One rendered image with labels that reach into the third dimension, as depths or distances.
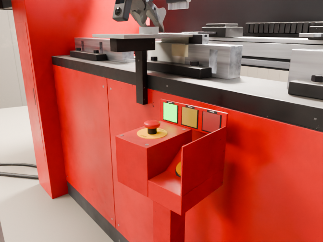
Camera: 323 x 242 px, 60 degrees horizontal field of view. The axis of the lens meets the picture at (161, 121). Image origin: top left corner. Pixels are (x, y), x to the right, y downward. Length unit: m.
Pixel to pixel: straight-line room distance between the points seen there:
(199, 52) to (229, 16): 0.62
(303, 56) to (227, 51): 0.22
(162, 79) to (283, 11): 0.69
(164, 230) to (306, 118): 0.41
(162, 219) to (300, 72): 0.48
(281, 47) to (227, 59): 0.26
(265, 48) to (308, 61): 0.36
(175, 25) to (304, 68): 1.14
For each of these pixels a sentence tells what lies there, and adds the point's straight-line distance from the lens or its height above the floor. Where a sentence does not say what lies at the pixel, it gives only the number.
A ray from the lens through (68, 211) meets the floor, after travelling 1.80.
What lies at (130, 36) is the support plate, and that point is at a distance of 0.79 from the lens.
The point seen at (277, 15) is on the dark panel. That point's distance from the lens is 1.37.
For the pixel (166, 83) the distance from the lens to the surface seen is 0.86.
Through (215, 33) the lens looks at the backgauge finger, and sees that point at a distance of 1.13.
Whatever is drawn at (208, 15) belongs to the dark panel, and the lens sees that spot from 1.59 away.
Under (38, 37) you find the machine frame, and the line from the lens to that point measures 1.67.
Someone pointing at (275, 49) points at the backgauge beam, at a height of 0.95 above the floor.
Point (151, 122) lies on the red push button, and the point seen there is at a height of 0.81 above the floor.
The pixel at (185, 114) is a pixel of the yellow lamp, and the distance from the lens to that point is 0.69.
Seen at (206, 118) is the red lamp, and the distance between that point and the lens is 0.66.
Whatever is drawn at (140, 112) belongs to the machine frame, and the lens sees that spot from 0.99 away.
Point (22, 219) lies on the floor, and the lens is 1.84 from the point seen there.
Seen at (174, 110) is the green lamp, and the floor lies 0.82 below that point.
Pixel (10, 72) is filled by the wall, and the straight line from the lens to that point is 4.24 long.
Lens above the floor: 1.01
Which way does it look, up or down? 18 degrees down
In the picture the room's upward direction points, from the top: straight up
